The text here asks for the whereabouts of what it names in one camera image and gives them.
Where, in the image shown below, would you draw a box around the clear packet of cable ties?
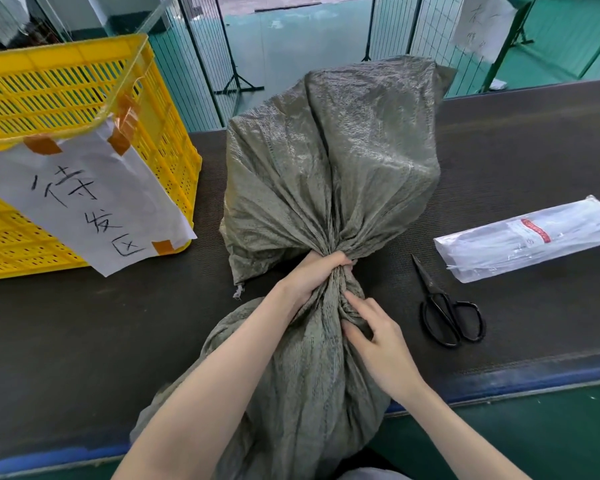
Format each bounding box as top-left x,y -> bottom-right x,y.
433,195 -> 600,284

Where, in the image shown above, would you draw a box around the black wire mesh fence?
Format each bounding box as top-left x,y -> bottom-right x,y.
148,0 -> 496,133

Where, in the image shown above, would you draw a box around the yellow plastic crate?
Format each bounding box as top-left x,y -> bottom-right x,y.
0,34 -> 203,283

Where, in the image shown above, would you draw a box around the black tripod stand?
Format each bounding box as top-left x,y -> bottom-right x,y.
213,0 -> 265,95

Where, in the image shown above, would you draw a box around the dark rubber table mat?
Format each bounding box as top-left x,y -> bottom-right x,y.
0,79 -> 600,465

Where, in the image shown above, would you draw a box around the black scissors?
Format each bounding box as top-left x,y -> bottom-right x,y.
411,254 -> 487,349

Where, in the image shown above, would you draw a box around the green metal post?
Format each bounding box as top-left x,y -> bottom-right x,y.
480,0 -> 540,93

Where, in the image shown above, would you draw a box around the person's right forearm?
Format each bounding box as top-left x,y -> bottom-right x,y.
387,370 -> 531,480

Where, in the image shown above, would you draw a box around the person's right hand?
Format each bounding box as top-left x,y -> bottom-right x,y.
341,290 -> 417,390

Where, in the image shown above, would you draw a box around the person's left hand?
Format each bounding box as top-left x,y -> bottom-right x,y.
279,250 -> 354,315

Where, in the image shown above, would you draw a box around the hanging white paper sheet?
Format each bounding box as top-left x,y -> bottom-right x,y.
450,0 -> 518,63

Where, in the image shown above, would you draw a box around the person's left forearm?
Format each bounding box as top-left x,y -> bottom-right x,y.
112,282 -> 301,480

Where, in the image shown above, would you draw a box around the white handwritten paper sign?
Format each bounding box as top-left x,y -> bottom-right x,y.
0,118 -> 198,278

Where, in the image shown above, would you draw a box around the grey-green woven sack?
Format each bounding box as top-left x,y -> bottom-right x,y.
130,55 -> 457,480

